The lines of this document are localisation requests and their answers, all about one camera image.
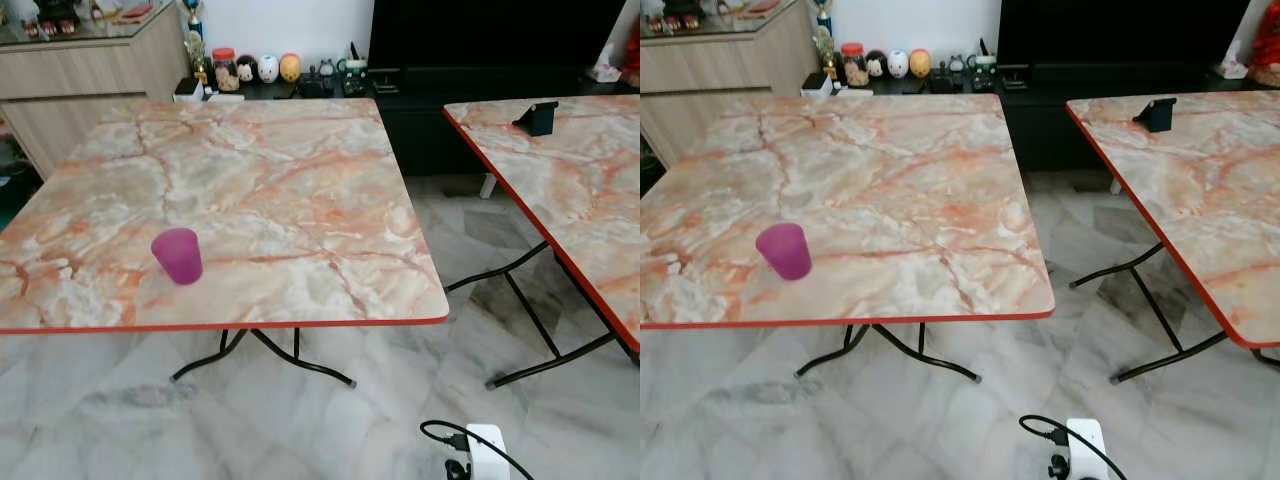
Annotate gold trophy with blue globe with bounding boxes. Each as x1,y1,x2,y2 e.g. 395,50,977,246
181,0,210,87
811,0,837,82

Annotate clear jar with red lid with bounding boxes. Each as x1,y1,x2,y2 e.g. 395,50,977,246
841,43,870,89
212,48,242,94

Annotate purple plastic cup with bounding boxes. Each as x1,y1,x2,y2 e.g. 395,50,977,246
151,228,204,286
755,223,813,282

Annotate black phone stand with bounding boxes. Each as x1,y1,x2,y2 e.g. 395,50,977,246
512,101,561,138
1133,97,1179,134

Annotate marble pattern folding table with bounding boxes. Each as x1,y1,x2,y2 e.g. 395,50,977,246
443,95,641,390
1065,90,1280,385
640,92,1057,384
0,97,451,389

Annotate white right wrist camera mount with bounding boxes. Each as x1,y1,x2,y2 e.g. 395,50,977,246
465,424,512,480
1065,418,1112,480

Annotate black television screen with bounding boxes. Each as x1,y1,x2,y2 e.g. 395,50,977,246
368,0,630,72
997,0,1252,67

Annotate light wooden sideboard cabinet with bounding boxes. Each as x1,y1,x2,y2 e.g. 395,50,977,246
0,5,192,181
640,0,832,167

